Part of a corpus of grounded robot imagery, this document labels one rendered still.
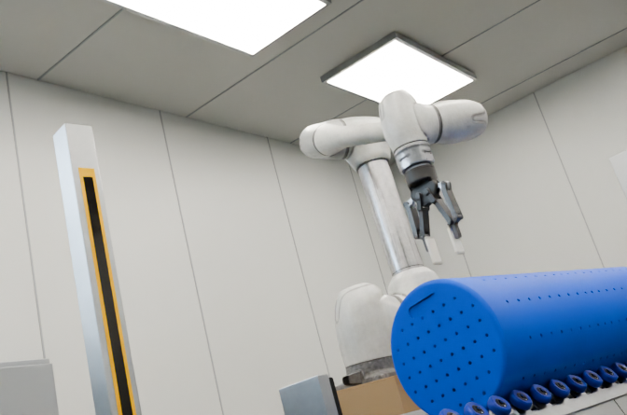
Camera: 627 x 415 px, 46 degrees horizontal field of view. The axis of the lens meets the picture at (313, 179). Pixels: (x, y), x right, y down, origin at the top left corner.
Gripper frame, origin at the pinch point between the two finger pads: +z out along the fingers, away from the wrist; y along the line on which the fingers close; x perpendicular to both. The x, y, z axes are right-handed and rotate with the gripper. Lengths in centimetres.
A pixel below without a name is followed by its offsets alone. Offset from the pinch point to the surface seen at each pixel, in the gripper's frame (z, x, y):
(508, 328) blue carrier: 24.1, -17.6, 19.5
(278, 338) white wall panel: -44, 203, -293
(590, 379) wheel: 37.1, 12.6, 15.9
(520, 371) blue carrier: 32.1, -14.7, 16.9
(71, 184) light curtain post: -24, -78, -26
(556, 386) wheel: 36.6, -2.0, 15.9
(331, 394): 28, -59, 10
